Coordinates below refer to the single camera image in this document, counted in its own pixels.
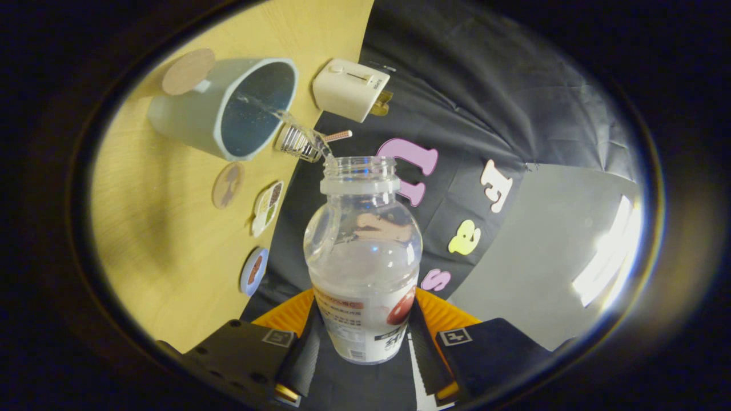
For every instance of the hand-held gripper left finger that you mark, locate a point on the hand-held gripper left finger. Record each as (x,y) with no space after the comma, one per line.
(302,357)

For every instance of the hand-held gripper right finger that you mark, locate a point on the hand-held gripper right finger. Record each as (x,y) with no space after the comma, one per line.
(427,357)

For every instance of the blue rimmed round coaster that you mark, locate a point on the blue rimmed round coaster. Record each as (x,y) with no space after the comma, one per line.
(254,272)

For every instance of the clear plastic juice bottle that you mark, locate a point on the clear plastic juice bottle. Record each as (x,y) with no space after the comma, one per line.
(362,257)

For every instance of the white coaster with food print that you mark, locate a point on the white coaster with food print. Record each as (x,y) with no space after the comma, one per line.
(266,209)

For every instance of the brown coaster with tree print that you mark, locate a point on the brown coaster with tree print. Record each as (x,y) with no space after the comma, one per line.
(228,185)

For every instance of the light blue cup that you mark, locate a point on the light blue cup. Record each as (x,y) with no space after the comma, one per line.
(188,120)

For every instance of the plain brown round coaster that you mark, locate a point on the plain brown round coaster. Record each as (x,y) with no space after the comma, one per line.
(187,71)

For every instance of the wooden table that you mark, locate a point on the wooden table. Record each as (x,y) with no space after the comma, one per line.
(165,234)

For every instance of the clear ribbed glass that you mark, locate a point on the clear ribbed glass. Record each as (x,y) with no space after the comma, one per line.
(296,142)

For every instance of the striped drinking straw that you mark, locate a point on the striped drinking straw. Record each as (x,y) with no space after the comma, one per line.
(338,136)

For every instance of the yellow toast slice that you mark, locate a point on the yellow toast slice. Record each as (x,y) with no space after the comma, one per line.
(382,104)

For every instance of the white toy toaster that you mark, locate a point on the white toy toaster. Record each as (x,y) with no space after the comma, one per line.
(345,88)

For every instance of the black backdrop cloth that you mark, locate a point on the black backdrop cloth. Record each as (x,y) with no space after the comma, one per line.
(514,85)

